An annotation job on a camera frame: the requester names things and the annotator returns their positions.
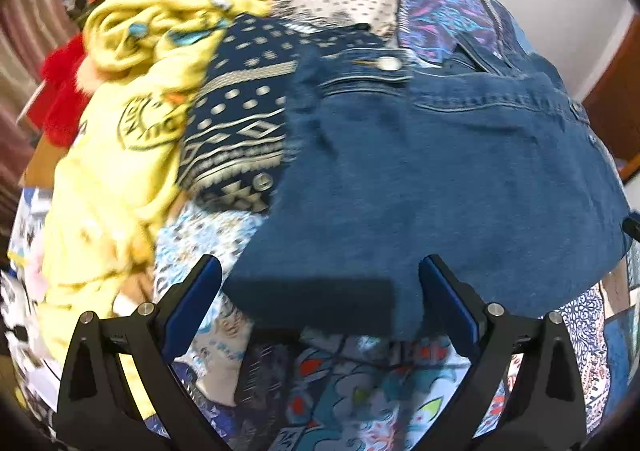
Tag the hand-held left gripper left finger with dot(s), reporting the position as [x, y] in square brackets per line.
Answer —
[195, 302]

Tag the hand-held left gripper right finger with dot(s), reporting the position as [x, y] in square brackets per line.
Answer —
[445, 302]

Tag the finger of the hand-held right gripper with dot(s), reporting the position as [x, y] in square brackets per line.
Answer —
[632, 227]

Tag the blue denim jacket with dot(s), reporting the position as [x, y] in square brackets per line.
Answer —
[425, 171]

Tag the blue patchwork bedspread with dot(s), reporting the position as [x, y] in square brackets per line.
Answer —
[350, 391]

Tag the wooden door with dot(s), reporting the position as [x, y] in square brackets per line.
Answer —
[617, 96]

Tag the yellow printed garment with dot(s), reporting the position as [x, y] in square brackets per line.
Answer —
[125, 156]

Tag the white cartoon printed cloth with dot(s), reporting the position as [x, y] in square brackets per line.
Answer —
[22, 331]

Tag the navy patterned cloth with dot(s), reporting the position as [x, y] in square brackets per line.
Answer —
[240, 121]

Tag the red plush toy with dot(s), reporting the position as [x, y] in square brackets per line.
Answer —
[62, 86]

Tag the striped red curtain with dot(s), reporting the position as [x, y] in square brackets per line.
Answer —
[22, 46]

